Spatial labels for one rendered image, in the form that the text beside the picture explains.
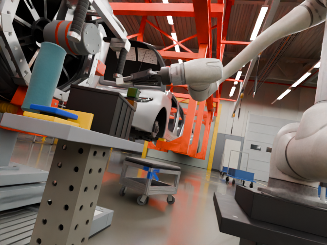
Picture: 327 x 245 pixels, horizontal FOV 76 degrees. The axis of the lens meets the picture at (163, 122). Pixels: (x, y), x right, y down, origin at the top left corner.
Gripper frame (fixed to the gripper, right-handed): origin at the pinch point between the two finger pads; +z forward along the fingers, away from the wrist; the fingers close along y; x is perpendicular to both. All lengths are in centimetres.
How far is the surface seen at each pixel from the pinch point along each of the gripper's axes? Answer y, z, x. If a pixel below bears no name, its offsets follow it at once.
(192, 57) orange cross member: -357, -39, -189
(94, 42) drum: 3.9, 11.8, -18.0
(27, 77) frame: 15.7, 32.7, 0.6
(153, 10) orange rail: -293, 33, -271
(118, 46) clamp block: -9.0, 5.2, -22.4
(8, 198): 6, 47, 46
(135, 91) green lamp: 6.9, -6.6, 7.9
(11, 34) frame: 25.7, 30.9, -10.9
